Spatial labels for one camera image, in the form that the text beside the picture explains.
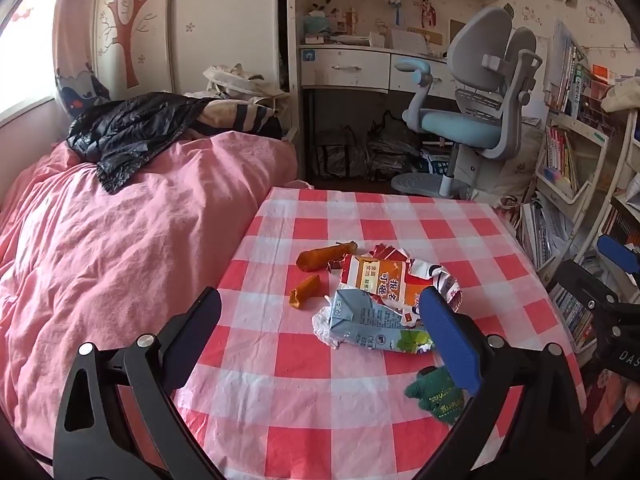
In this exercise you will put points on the white bookshelf rack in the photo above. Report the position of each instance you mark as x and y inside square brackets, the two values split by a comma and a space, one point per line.
[582, 154]

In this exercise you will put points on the black puffer jacket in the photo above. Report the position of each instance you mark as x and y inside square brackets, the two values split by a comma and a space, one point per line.
[120, 137]

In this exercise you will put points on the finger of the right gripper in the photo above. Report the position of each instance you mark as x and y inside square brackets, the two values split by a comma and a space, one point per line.
[619, 254]

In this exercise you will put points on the red orange snack bag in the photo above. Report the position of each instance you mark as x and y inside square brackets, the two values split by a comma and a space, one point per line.
[395, 280]

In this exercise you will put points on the striped beige pillow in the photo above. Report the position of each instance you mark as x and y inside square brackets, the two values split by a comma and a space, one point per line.
[221, 116]

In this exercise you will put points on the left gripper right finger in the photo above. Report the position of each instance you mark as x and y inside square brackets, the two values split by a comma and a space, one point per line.
[544, 439]

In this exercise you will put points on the blue milk carton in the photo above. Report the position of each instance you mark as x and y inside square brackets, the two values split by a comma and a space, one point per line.
[353, 317]

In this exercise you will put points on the grey blue desk chair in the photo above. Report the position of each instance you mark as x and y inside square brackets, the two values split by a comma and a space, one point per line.
[497, 66]

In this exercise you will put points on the red white checkered tablecloth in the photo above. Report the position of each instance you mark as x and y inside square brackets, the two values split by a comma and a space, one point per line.
[305, 374]

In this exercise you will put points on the window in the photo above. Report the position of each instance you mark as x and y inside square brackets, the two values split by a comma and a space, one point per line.
[27, 73]

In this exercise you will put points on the pink curtain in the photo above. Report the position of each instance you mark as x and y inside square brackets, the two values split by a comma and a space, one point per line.
[76, 82]

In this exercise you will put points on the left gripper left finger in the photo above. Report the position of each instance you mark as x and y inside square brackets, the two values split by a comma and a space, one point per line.
[93, 439]

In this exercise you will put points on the short orange sausage wrapper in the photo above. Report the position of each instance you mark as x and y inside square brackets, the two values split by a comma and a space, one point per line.
[306, 289]

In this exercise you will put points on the white desk with drawers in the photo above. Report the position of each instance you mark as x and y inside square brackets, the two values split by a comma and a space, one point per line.
[370, 69]

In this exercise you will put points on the green plush toy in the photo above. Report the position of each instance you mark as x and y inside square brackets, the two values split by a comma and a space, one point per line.
[437, 394]

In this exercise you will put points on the pink duvet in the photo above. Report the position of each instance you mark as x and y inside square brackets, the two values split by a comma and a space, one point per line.
[79, 264]

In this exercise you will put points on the beige tote bag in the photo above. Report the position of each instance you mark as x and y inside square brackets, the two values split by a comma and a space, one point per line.
[237, 83]

